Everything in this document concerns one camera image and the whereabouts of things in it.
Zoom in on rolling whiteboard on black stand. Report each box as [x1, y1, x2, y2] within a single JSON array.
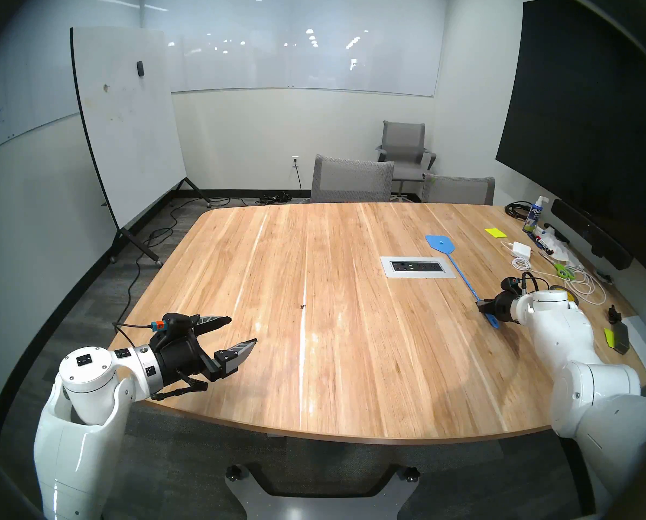
[[69, 26, 212, 268]]

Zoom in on wide grey mesh chair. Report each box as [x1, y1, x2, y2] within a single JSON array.
[[309, 154, 395, 204]]

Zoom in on long black floor cable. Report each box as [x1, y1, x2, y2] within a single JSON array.
[[118, 197, 231, 322]]

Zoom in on glass wall board with writing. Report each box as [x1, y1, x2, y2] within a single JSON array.
[[0, 4, 80, 162]]

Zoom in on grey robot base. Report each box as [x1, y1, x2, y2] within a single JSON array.
[[224, 462, 421, 520]]

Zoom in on crumpled white cloth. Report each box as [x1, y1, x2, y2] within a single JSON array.
[[540, 229, 579, 265]]

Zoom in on whiteboard cleaner spray bottle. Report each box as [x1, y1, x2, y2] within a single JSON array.
[[522, 195, 549, 234]]

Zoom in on white power adapter with cable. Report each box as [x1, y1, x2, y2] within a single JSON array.
[[499, 240, 608, 307]]

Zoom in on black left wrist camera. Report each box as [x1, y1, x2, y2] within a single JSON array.
[[150, 312, 196, 335]]

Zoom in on large black wall screen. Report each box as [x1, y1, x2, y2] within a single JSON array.
[[495, 0, 646, 287]]

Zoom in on black left camera cable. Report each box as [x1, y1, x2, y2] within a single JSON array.
[[112, 321, 155, 352]]

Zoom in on silver table outlet box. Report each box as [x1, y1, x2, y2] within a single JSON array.
[[380, 256, 457, 279]]

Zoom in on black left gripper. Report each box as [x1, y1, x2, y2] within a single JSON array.
[[150, 314, 259, 401]]

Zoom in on black video sound bar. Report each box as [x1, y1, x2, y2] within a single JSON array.
[[550, 198, 633, 270]]

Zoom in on green handled scissors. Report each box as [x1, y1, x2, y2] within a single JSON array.
[[540, 252, 577, 280]]

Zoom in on narrow grey mesh chair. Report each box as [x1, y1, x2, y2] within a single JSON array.
[[420, 172, 496, 206]]

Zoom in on large glass wall board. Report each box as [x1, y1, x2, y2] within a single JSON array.
[[139, 0, 448, 98]]

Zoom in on blue plastic fly swatter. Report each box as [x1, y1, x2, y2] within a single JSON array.
[[425, 235, 501, 329]]

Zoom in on grey office armchair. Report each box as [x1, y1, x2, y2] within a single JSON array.
[[376, 120, 437, 200]]

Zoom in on black yellow tape roll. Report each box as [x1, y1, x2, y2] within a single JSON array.
[[548, 284, 580, 308]]

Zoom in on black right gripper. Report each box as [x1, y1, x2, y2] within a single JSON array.
[[476, 290, 520, 324]]

